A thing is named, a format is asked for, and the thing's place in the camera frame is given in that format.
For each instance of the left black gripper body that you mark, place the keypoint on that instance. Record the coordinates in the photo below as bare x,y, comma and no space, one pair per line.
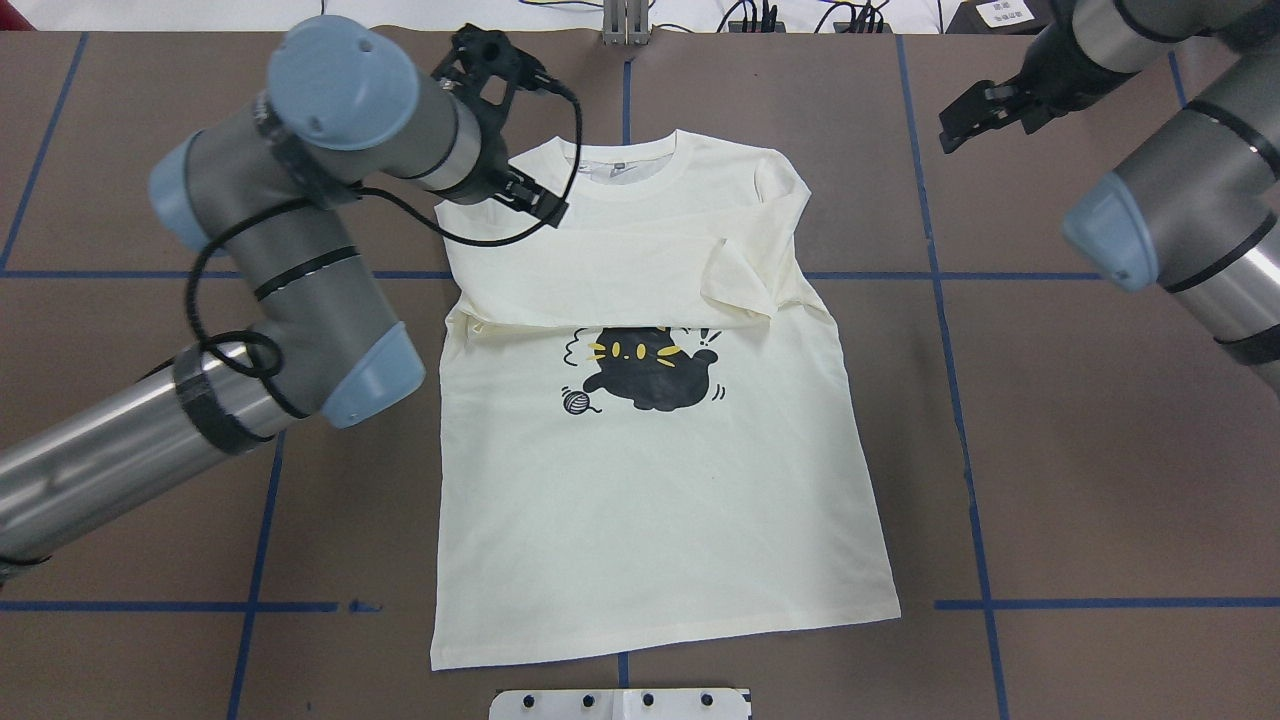
494,160

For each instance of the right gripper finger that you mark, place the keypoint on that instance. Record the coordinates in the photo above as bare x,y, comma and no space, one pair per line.
979,109
1007,104

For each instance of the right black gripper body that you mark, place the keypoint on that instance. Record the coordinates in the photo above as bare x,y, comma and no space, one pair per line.
1046,72

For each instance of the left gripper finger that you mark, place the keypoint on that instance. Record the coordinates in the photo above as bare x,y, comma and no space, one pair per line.
520,187
548,208

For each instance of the cream long-sleeve cat shirt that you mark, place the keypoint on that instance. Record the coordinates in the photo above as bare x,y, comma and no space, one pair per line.
647,428

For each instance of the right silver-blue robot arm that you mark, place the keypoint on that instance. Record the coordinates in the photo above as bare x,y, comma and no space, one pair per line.
1184,211

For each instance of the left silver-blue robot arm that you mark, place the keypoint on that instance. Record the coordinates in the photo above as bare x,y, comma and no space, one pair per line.
286,319

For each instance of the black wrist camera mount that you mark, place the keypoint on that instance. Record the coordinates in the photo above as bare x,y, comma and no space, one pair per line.
477,55

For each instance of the aluminium frame post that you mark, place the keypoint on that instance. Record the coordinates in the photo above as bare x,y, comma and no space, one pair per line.
626,22

